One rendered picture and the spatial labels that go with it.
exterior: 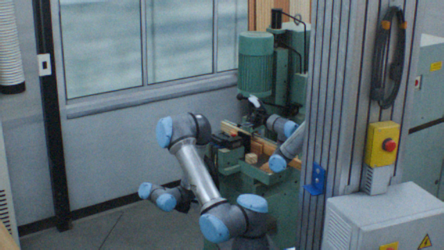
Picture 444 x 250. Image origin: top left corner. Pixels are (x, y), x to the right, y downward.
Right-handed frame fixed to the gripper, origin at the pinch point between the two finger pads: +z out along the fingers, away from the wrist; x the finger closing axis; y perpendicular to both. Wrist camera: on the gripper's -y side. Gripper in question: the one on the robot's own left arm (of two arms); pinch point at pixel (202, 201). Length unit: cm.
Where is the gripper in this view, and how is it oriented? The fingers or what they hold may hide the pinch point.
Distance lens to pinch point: 264.2
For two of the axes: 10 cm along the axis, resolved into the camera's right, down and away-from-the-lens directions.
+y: -3.7, 9.3, 0.0
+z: 7.2, 2.9, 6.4
